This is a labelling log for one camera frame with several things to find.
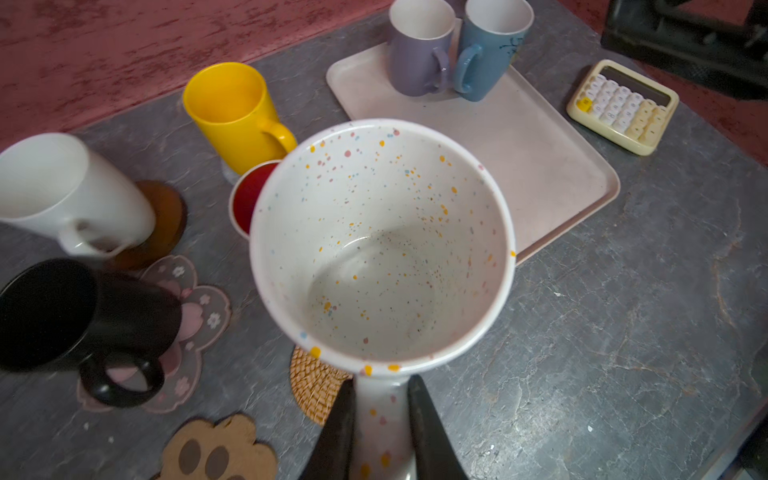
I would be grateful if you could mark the beige tray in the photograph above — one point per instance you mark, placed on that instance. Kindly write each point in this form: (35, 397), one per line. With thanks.
(550, 176)

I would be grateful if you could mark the white mug back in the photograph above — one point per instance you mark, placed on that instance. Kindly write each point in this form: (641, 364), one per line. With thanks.
(418, 49)

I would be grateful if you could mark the white mug with handle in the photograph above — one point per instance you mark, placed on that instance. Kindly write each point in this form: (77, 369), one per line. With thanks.
(55, 186)

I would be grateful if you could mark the yellow mug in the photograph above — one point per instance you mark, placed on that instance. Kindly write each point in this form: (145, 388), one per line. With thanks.
(231, 105)

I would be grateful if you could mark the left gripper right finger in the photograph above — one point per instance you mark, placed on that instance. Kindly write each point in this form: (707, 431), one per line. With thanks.
(434, 454)

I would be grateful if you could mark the pink flower coaster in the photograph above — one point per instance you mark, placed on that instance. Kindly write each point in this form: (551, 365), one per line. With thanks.
(206, 313)

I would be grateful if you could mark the red interior mug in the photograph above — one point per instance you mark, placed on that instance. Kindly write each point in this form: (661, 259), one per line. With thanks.
(245, 194)

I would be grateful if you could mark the yellow calculator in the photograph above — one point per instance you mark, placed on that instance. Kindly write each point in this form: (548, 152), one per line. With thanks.
(623, 106)

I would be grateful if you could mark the white blue mug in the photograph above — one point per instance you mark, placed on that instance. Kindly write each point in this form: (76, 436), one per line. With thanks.
(491, 34)

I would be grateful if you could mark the rattan round coaster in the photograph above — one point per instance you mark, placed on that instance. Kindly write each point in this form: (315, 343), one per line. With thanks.
(315, 385)

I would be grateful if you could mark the dark amber round coaster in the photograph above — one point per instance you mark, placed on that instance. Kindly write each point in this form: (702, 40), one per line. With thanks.
(171, 217)

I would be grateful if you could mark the black mug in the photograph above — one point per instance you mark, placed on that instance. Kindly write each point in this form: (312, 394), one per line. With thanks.
(110, 327)

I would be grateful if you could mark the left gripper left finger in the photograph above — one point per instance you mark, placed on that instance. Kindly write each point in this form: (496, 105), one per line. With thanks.
(332, 454)

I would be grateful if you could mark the cork paw print coaster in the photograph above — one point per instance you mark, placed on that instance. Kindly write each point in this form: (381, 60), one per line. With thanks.
(226, 450)

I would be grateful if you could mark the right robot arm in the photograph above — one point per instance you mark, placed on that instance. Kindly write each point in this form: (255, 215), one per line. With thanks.
(709, 52)

